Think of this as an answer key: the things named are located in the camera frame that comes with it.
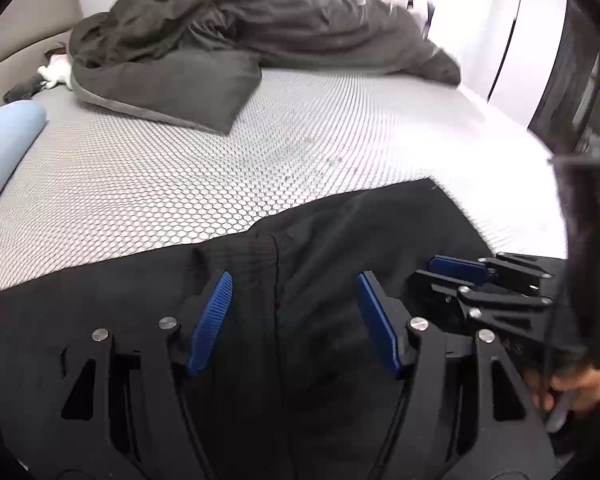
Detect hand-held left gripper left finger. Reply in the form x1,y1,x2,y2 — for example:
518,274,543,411
60,271,234,480

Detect white plush toy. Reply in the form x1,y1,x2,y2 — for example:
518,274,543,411
37,55,73,88

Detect dark grey duvet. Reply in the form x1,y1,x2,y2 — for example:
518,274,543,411
67,0,462,135

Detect light blue pillow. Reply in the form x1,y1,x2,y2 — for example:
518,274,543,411
0,100,48,228

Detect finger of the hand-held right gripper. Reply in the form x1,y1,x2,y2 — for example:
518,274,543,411
409,269,553,348
427,251,556,297

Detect beige padded headboard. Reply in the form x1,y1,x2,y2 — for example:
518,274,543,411
0,0,83,113

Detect person's right hand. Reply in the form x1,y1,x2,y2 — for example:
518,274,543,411
522,357,600,428

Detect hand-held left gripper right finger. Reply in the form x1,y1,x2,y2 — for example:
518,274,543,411
356,271,556,480

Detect dark grey plush toy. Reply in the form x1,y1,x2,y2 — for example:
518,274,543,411
4,74,43,102

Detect white wardrobe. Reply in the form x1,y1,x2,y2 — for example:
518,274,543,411
460,0,568,133

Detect black pants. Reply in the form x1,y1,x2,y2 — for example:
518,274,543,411
0,177,568,480

